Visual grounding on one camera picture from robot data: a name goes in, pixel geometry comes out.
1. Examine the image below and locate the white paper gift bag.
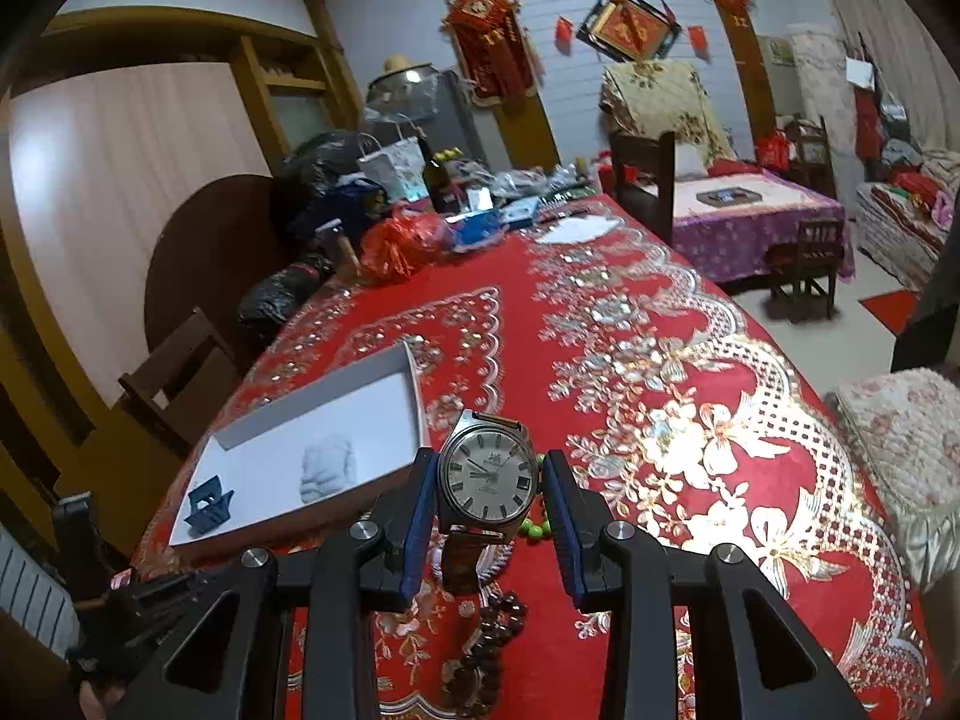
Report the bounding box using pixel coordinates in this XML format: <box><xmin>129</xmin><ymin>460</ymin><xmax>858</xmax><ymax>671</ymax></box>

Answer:
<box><xmin>356</xmin><ymin>135</ymin><xmax>428</xmax><ymax>203</ymax></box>

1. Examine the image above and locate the silver wristwatch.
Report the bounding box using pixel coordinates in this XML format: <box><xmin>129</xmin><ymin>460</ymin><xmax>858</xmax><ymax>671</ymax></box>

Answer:
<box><xmin>437</xmin><ymin>409</ymin><xmax>541</xmax><ymax>595</ymax></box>

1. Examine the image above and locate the wooden wall shelf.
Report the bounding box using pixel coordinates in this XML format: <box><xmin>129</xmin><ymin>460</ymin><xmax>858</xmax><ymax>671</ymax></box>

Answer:
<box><xmin>232</xmin><ymin>34</ymin><xmax>362</xmax><ymax>158</ymax></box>

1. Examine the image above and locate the floral sofa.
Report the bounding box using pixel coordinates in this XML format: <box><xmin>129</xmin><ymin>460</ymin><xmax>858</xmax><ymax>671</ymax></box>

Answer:
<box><xmin>855</xmin><ymin>150</ymin><xmax>960</xmax><ymax>293</ymax></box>

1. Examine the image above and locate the hammer with wooden handle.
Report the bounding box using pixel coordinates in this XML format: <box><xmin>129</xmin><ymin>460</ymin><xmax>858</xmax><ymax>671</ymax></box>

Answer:
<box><xmin>319</xmin><ymin>219</ymin><xmax>365</xmax><ymax>278</ymax></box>

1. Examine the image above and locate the floral quilted cushion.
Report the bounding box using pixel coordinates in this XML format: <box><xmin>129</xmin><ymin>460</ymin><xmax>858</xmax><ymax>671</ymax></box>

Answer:
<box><xmin>825</xmin><ymin>367</ymin><xmax>960</xmax><ymax>593</ymax></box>

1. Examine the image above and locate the brown bead bracelet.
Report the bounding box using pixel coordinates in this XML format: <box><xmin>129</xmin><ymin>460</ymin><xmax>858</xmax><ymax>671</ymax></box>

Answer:
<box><xmin>441</xmin><ymin>589</ymin><xmax>530</xmax><ymax>715</ymax></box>

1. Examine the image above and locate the red lantern decoration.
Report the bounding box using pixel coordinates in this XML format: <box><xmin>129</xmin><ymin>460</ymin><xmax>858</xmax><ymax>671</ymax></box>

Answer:
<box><xmin>441</xmin><ymin>0</ymin><xmax>542</xmax><ymax>110</ymax></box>

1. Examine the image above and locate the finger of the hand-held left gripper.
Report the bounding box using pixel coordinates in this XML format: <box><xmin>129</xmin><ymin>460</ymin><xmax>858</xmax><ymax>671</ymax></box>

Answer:
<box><xmin>186</xmin><ymin>476</ymin><xmax>235</xmax><ymax>539</ymax></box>

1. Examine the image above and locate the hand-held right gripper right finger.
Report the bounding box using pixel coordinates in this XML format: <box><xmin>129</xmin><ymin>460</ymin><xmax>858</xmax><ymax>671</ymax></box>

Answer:
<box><xmin>541</xmin><ymin>450</ymin><xmax>875</xmax><ymax>720</ymax></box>

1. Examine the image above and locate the white cardboard box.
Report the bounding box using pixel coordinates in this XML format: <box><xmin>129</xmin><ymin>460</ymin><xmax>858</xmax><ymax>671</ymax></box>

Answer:
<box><xmin>169</xmin><ymin>340</ymin><xmax>432</xmax><ymax>547</ymax></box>

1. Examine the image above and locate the red floral tablecloth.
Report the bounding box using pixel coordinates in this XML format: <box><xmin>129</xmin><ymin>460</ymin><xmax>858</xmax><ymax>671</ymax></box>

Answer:
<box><xmin>127</xmin><ymin>195</ymin><xmax>946</xmax><ymax>720</ymax></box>

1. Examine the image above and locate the blue packet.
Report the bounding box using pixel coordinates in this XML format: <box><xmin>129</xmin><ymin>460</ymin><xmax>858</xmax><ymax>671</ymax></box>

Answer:
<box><xmin>448</xmin><ymin>210</ymin><xmax>505</xmax><ymax>250</ymax></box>

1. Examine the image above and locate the dark tray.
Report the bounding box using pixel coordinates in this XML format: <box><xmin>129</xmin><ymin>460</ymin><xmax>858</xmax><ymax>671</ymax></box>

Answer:
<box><xmin>696</xmin><ymin>186</ymin><xmax>766</xmax><ymax>209</ymax></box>

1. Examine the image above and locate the brown wooden chair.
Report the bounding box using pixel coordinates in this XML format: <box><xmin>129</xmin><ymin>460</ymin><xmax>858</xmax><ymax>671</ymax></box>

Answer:
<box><xmin>116</xmin><ymin>307</ymin><xmax>242</xmax><ymax>458</ymax></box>

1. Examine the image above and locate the round dark wooden tabletop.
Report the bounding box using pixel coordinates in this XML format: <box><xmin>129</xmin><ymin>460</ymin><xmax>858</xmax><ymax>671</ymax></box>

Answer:
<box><xmin>142</xmin><ymin>174</ymin><xmax>301</xmax><ymax>361</ymax></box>

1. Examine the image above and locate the framed diamond wall decoration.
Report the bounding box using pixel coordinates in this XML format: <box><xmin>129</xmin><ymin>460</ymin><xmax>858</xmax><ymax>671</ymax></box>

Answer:
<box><xmin>574</xmin><ymin>0</ymin><xmax>683</xmax><ymax>65</ymax></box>

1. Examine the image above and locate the small dark wooden chair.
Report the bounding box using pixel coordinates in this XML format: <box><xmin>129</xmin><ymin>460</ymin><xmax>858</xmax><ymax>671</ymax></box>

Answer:
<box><xmin>769</xmin><ymin>217</ymin><xmax>846</xmax><ymax>325</ymax></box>

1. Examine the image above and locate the white paper sheet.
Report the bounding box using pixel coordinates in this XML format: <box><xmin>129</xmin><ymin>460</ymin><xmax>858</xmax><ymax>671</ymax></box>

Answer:
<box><xmin>536</xmin><ymin>214</ymin><xmax>623</xmax><ymax>246</ymax></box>

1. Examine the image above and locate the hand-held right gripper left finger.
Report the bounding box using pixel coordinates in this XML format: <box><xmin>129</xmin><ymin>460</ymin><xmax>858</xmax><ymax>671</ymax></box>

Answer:
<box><xmin>112</xmin><ymin>448</ymin><xmax>437</xmax><ymax>720</ymax></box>

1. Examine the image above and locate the dark glass bottle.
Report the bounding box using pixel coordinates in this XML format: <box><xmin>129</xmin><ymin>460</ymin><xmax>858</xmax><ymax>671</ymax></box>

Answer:
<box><xmin>420</xmin><ymin>135</ymin><xmax>458</xmax><ymax>215</ymax></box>

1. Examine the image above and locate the white radiator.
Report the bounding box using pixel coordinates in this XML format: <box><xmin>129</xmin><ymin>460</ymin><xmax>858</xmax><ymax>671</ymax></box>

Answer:
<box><xmin>0</xmin><ymin>525</ymin><xmax>80</xmax><ymax>661</ymax></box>

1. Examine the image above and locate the grey refrigerator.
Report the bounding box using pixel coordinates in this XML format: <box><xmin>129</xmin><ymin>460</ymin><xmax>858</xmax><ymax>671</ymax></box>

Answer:
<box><xmin>367</xmin><ymin>67</ymin><xmax>488</xmax><ymax>166</ymax></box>

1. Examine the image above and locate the black plastic bag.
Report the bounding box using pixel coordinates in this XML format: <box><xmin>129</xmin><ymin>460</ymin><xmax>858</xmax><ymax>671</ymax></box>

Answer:
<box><xmin>238</xmin><ymin>255</ymin><xmax>338</xmax><ymax>347</ymax></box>
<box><xmin>277</xmin><ymin>131</ymin><xmax>383</xmax><ymax>241</ymax></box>

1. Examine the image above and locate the white padded cloth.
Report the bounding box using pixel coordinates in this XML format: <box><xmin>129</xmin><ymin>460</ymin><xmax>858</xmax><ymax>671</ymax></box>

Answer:
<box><xmin>300</xmin><ymin>433</ymin><xmax>355</xmax><ymax>505</ymax></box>

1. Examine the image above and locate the red floor mat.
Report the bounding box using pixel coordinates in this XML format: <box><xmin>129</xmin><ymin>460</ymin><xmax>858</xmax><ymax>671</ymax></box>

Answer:
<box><xmin>859</xmin><ymin>289</ymin><xmax>920</xmax><ymax>335</ymax></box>

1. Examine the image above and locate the black object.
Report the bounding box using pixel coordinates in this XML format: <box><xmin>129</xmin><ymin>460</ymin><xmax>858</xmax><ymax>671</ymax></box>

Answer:
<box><xmin>52</xmin><ymin>493</ymin><xmax>113</xmax><ymax>597</ymax></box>

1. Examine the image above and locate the red plastic bag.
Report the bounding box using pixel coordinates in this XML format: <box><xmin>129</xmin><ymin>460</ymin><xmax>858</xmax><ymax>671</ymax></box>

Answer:
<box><xmin>360</xmin><ymin>210</ymin><xmax>452</xmax><ymax>286</ymax></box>

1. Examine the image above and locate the straw hat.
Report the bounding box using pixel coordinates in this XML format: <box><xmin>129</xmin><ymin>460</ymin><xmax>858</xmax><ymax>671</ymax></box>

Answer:
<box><xmin>379</xmin><ymin>54</ymin><xmax>436</xmax><ymax>80</ymax></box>

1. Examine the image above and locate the purple floral tablecloth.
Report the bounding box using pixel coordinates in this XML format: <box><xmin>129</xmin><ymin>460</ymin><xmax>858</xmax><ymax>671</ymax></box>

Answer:
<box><xmin>671</xmin><ymin>172</ymin><xmax>857</xmax><ymax>286</ymax></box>

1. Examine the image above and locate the beige floral cover cloth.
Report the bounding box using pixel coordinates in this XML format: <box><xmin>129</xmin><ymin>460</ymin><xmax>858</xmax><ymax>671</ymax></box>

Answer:
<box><xmin>598</xmin><ymin>60</ymin><xmax>737</xmax><ymax>173</ymax></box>

